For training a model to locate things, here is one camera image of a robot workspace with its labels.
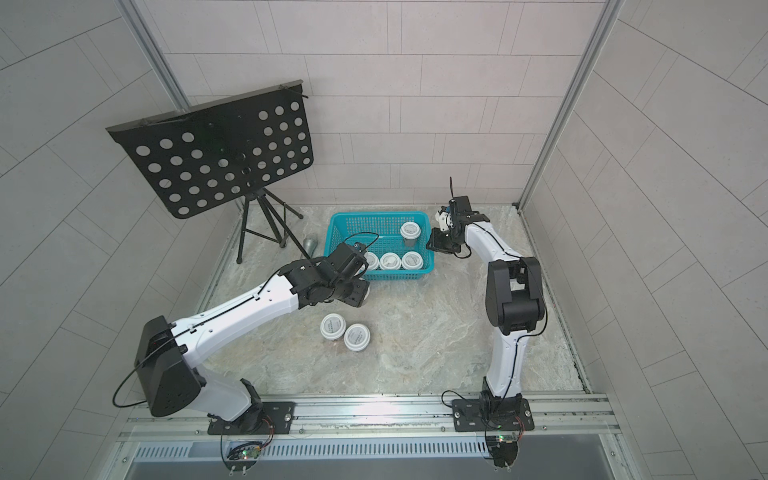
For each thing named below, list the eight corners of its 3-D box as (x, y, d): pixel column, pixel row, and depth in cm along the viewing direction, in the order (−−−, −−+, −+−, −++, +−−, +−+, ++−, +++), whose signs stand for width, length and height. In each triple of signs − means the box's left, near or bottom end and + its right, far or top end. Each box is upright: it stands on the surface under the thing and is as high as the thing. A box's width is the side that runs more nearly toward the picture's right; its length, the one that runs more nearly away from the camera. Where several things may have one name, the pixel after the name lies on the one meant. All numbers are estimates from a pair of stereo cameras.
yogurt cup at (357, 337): (346, 355, 82) (343, 347, 77) (349, 333, 87) (346, 323, 81) (369, 355, 83) (367, 347, 77) (370, 333, 87) (369, 323, 81)
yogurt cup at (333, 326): (323, 344, 84) (318, 335, 79) (326, 323, 88) (322, 313, 83) (346, 345, 84) (343, 335, 79) (349, 323, 89) (346, 313, 83)
